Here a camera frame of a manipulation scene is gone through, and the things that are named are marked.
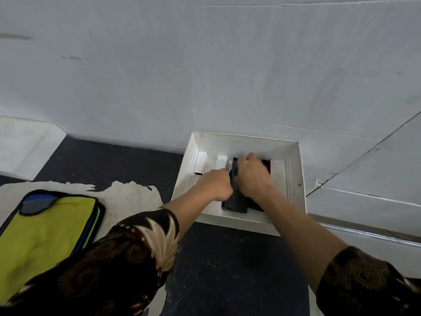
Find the person's right hand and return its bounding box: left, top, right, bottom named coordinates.
left=234, top=153, right=276, bottom=204

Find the person's left hand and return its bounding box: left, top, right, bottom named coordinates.
left=196, top=168, right=235, bottom=203

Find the yellow grey cloth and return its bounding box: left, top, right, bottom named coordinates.
left=246, top=158, right=271, bottom=213
left=222, top=157, right=249, bottom=214

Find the white box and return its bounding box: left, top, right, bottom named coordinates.
left=171, top=131, right=307, bottom=238

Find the stack of microfibre cloths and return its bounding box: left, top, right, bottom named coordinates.
left=0, top=190, right=107, bottom=305

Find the person's left forearm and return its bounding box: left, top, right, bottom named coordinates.
left=163, top=189, right=216, bottom=243

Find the person's right forearm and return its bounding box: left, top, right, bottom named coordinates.
left=259, top=190, right=350, bottom=294

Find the person's patterned left sleeve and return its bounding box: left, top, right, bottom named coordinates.
left=0, top=208, right=180, bottom=316

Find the person's patterned sleeve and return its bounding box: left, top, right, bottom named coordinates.
left=316, top=245, right=421, bottom=316
left=0, top=208, right=180, bottom=316

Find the person's patterned right sleeve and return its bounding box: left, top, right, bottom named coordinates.
left=316, top=245, right=421, bottom=316

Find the white flat box lid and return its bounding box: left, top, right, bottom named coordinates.
left=0, top=116, right=68, bottom=182

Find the metal floor rail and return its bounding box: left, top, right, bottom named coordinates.
left=319, top=222, right=421, bottom=249

